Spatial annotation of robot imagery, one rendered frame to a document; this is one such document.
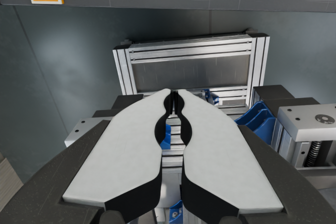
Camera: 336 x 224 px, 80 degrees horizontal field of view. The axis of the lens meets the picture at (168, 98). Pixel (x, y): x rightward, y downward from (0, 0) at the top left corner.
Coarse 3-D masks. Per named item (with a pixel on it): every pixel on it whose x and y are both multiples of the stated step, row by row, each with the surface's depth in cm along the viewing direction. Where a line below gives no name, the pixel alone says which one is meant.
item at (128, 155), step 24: (168, 96) 11; (120, 120) 9; (144, 120) 9; (96, 144) 8; (120, 144) 8; (144, 144) 8; (96, 168) 7; (120, 168) 7; (144, 168) 7; (72, 192) 6; (96, 192) 6; (120, 192) 6; (144, 192) 6
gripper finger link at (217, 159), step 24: (192, 96) 11; (192, 120) 9; (216, 120) 9; (192, 144) 8; (216, 144) 8; (240, 144) 8; (192, 168) 7; (216, 168) 7; (240, 168) 7; (192, 192) 6; (216, 192) 6; (240, 192) 6; (264, 192) 6; (216, 216) 6
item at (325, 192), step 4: (324, 188) 42; (328, 188) 42; (332, 188) 42; (320, 192) 42; (324, 192) 41; (328, 192) 41; (332, 192) 41; (324, 196) 41; (328, 196) 41; (332, 196) 40; (328, 200) 40; (332, 200) 40; (332, 204) 39
